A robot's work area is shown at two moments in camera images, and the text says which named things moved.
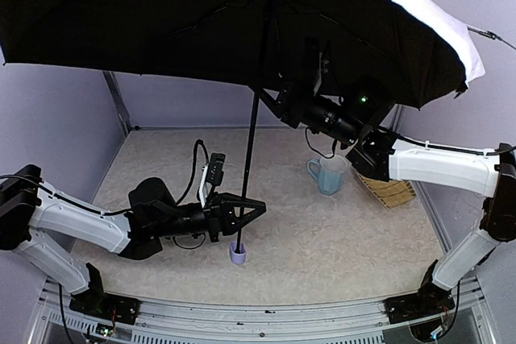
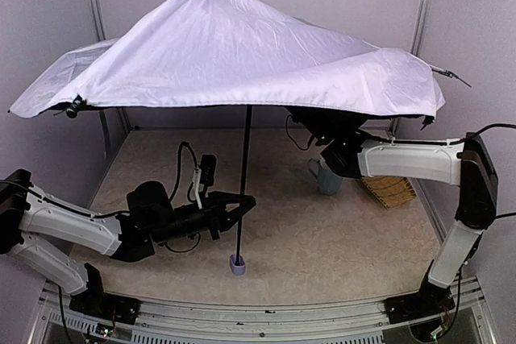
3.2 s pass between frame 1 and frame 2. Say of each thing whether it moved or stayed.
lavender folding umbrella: moved
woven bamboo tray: stayed
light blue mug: stayed
